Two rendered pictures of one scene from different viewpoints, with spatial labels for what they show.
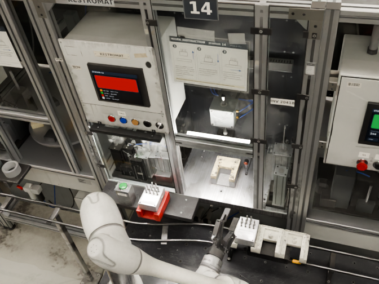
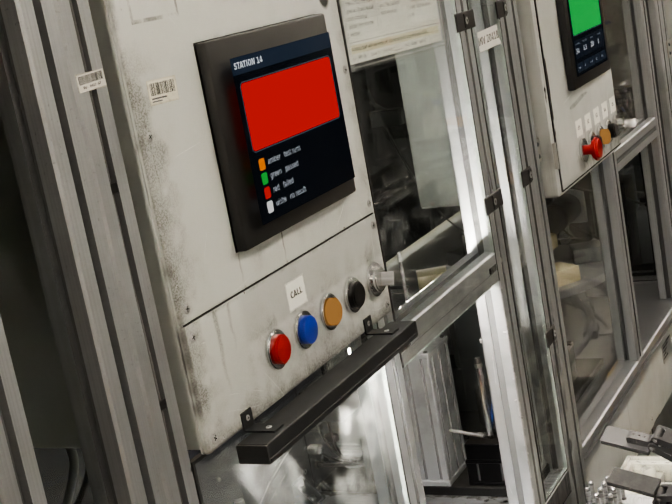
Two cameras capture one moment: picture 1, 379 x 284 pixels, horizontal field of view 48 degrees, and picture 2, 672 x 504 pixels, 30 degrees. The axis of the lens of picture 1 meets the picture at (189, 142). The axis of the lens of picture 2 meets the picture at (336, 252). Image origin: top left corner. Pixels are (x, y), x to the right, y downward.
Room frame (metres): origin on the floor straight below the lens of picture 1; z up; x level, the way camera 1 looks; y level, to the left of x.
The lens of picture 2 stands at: (1.34, 1.53, 1.77)
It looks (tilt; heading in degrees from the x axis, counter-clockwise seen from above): 12 degrees down; 275
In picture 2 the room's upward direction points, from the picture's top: 11 degrees counter-clockwise
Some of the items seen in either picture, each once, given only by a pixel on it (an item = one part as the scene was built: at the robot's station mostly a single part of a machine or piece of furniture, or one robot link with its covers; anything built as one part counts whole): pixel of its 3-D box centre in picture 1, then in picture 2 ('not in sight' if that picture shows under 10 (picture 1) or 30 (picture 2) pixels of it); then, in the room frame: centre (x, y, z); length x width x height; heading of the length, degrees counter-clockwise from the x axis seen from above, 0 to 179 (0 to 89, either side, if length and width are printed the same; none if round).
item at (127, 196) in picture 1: (126, 191); not in sight; (1.44, 0.37, 0.97); 0.08 x 0.08 x 0.12; 67
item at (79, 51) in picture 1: (126, 73); (176, 170); (1.60, 0.24, 1.60); 0.42 x 0.29 x 0.46; 67
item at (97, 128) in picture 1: (124, 131); (332, 375); (1.48, 0.29, 1.37); 0.36 x 0.04 x 0.04; 67
